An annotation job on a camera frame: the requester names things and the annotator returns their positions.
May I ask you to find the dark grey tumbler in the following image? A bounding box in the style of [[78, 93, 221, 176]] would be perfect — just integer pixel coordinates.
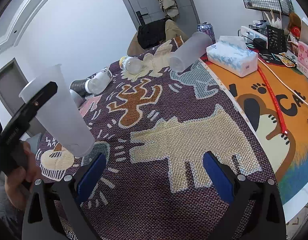
[[70, 79, 90, 98]]

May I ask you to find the black mesh desk organiser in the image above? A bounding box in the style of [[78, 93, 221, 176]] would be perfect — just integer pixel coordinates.
[[267, 25, 287, 54]]

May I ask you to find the person's left hand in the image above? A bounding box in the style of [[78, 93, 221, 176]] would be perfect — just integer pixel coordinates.
[[5, 141, 42, 211]]

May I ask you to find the white tissue pack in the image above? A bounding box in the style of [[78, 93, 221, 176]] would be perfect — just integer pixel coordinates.
[[206, 36, 258, 77]]

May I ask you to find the frosted plastic cup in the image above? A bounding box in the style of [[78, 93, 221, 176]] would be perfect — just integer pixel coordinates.
[[70, 89, 85, 109], [19, 64, 95, 158], [168, 31, 213, 73]]

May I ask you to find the white cable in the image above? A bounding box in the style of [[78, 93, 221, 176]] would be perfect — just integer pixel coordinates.
[[258, 57, 308, 106]]

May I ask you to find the orange cat cartoon mat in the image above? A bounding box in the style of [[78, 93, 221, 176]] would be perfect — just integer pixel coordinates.
[[202, 56, 308, 205]]

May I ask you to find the grey door with handle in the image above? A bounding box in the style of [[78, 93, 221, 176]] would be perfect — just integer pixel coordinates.
[[123, 0, 200, 36]]

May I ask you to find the brown chair with black jacket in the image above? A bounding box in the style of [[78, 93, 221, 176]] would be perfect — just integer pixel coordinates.
[[127, 18, 188, 56]]

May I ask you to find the white power strip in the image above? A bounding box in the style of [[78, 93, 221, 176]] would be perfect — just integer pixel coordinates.
[[239, 26, 268, 44]]

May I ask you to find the clear bottle white cap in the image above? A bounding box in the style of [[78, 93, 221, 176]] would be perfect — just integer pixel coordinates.
[[85, 68, 113, 95]]

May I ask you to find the black wire wall basket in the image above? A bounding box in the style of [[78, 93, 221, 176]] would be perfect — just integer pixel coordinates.
[[243, 0, 294, 16]]

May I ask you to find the red strap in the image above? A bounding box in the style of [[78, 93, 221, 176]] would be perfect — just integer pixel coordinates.
[[257, 65, 289, 135]]

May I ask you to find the blue drink can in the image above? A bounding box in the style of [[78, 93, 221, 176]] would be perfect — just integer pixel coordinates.
[[197, 22, 216, 44]]

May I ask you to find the purple patterned woven blanket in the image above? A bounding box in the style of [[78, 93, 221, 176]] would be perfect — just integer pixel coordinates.
[[35, 36, 278, 240]]

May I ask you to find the clear bottle yellow cap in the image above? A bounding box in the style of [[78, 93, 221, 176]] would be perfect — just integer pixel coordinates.
[[119, 56, 143, 75]]

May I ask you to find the pink flower box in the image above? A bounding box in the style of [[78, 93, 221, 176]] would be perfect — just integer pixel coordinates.
[[298, 41, 308, 69]]

